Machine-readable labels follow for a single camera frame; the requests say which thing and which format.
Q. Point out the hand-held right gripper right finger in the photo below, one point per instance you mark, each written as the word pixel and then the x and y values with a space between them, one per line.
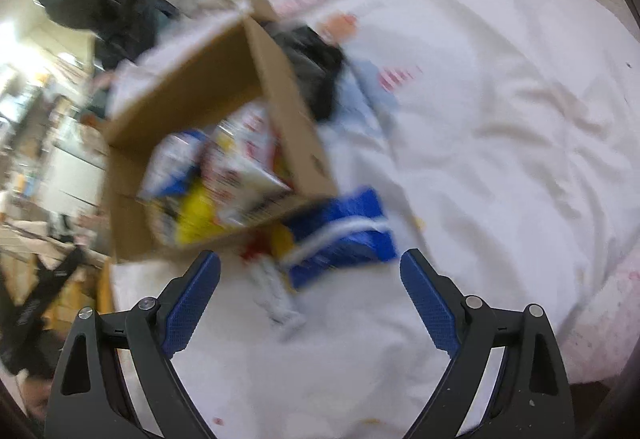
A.
pixel 430 304

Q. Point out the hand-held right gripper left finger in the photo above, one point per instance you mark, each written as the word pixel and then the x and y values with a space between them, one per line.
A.
pixel 192 304

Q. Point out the yellow snack bag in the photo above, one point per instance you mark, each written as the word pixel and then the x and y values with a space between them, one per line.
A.
pixel 197 214

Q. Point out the dark blue snack packet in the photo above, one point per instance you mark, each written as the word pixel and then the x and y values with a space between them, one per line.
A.
pixel 340 234

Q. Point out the blue white snack bag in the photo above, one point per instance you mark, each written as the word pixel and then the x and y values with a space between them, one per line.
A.
pixel 172 164

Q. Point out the white cartoon snack packet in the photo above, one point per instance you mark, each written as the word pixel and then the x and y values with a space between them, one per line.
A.
pixel 245 169

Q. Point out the cardboard box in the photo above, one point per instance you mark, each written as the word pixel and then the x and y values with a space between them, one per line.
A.
pixel 295 139

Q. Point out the red yellow snack packet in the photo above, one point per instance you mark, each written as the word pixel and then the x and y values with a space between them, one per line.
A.
pixel 262 244

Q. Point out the white dotted cloth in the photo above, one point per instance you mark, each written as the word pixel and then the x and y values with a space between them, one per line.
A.
pixel 500 144

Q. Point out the white cabinet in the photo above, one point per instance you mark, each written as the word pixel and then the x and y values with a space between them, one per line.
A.
pixel 75 169

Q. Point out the pale floral blanket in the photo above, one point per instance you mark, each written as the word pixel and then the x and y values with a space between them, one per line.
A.
pixel 610 319

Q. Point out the light blue cloth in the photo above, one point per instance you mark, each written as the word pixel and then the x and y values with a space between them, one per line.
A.
pixel 367 94

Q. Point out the black cloth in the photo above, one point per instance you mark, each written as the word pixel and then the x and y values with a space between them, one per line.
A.
pixel 310 64

